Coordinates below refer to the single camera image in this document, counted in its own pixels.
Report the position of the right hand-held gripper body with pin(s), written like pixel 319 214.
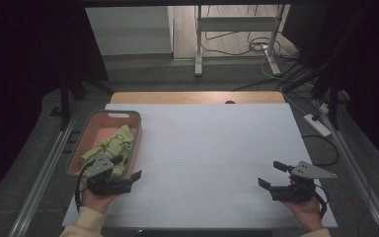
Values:
pixel 296 192

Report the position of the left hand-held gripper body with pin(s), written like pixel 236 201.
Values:
pixel 108 187

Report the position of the green printed baby romper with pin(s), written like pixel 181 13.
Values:
pixel 118 143

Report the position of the pink plastic basket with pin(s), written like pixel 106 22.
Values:
pixel 95 131

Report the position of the person's left hand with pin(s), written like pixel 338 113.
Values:
pixel 95 201

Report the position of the person's right hand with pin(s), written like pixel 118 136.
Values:
pixel 307 212

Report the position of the white power strip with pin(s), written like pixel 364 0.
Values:
pixel 317 125

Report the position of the black tripod stand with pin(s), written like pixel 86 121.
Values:
pixel 334 98
pixel 65 98

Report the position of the white cabinet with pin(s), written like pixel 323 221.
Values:
pixel 128 29

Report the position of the black curtain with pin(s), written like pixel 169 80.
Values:
pixel 368 49
pixel 23 65

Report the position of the aluminium floor rail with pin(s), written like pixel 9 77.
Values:
pixel 46 171
pixel 358 174

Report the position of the white metal desk frame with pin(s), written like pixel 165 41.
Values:
pixel 233 23

